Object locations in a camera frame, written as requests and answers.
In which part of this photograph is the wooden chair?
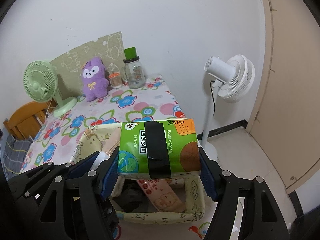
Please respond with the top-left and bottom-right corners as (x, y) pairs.
(3, 101), (56, 140)

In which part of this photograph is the grey striped pillow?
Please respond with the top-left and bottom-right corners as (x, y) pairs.
(1, 134), (31, 180)

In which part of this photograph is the yellow cartoon fabric storage box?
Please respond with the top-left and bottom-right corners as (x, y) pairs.
(70, 124), (205, 224)

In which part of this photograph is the green desk fan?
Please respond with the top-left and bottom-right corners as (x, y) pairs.
(23, 61), (78, 117)

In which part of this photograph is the white soft object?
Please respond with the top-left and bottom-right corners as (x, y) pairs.
(90, 151), (110, 171)

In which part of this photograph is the beige door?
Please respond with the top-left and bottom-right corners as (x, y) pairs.
(248, 0), (319, 193)

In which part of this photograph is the toothpick holder orange lid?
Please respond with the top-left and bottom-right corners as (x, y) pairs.
(108, 72), (123, 89)

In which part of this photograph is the green tissue pack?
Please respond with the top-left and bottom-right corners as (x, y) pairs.
(118, 119), (201, 180)

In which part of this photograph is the white standing fan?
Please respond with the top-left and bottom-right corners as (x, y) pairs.
(201, 54), (255, 148)

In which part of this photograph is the glass jar with green lid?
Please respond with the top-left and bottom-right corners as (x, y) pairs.
(123, 47), (145, 89)

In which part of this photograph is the purple plush toy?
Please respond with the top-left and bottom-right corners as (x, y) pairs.
(82, 57), (110, 102)

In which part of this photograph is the beige cartoon wall board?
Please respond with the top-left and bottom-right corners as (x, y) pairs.
(50, 32), (125, 99)

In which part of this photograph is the pink wet wipes pack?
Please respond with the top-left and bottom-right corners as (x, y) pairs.
(137, 179), (185, 213)

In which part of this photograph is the floral tablecloth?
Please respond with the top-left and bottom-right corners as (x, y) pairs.
(20, 75), (215, 239)

